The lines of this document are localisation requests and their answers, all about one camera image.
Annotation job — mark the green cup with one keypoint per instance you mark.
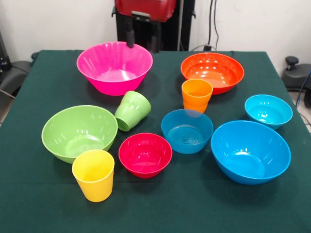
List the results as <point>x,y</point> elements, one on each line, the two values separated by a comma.
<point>132,111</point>

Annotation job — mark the ribbed blue bowl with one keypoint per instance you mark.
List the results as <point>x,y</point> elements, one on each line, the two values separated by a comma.
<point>187,137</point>

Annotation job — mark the yellow cup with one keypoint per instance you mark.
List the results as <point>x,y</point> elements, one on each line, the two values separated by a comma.
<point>93,184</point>

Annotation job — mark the green bowl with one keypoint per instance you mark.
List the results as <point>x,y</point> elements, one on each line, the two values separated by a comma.
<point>77,133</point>

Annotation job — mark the black pedestal foot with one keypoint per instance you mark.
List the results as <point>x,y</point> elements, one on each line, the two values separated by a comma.
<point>17,72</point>
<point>296,75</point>

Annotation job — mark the large blue bowl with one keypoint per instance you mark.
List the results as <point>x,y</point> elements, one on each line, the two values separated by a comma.
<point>250,155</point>

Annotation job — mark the dark equipment box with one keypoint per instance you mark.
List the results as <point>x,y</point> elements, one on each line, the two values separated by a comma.
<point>3,55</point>

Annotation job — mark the small turquoise bowl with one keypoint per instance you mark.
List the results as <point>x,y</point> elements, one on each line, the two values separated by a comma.
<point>268,111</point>

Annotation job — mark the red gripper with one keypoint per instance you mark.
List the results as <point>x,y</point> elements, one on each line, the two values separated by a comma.
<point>145,7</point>

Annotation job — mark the dark green table cloth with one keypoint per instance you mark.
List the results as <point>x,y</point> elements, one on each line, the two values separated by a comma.
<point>155,206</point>

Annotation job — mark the orange-red bowl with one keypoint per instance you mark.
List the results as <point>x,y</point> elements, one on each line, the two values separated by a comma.
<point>218,72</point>

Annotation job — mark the orange cup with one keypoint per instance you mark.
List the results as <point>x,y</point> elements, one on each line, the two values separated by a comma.
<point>196,97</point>

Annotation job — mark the large pink bowl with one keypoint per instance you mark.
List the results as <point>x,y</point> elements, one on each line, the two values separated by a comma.
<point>114,80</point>

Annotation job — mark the small red bowl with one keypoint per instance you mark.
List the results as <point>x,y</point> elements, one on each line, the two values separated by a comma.
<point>145,155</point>

